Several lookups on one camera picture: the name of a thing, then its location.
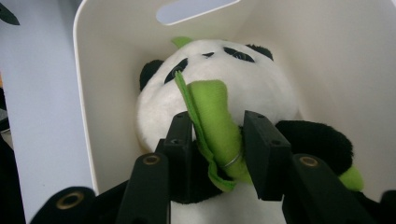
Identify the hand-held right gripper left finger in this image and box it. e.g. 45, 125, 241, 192
155, 110, 194, 205

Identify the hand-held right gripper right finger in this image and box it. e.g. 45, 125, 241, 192
242, 109, 294, 201

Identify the panda plush toy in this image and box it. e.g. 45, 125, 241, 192
134, 36, 365, 224

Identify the white plastic storage box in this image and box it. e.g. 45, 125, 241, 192
73, 0, 396, 203

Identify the pale blue table mat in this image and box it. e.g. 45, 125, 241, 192
0, 0, 242, 223

